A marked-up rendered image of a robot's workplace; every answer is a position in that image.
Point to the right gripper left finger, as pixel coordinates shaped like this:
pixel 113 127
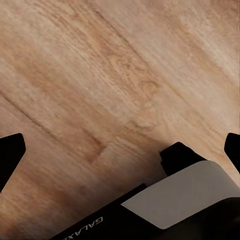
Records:
pixel 12 149

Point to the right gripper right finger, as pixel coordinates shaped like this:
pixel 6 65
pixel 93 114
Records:
pixel 232 149

